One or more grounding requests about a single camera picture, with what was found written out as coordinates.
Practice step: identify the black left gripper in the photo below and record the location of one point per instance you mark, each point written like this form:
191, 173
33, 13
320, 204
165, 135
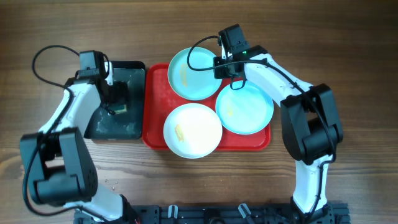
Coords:
121, 93

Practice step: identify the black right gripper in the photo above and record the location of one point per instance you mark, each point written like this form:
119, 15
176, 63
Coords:
219, 73

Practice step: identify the green yellow scrub sponge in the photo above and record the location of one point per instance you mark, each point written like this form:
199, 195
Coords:
119, 109

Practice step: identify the light blue plate top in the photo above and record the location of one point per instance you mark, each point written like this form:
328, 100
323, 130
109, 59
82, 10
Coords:
190, 84

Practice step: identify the light blue plate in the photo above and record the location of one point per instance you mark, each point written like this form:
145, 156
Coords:
243, 108
190, 84

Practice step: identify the white plate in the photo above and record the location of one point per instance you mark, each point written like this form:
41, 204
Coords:
192, 131

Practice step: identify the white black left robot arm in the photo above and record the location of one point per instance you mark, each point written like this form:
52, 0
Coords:
60, 174

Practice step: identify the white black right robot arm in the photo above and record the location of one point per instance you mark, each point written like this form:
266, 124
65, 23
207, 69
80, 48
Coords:
311, 126

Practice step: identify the black soapy water tray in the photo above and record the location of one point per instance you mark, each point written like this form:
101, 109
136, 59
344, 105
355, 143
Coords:
104, 123

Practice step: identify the black aluminium mounting rail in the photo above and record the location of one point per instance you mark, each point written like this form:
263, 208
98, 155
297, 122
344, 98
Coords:
265, 214

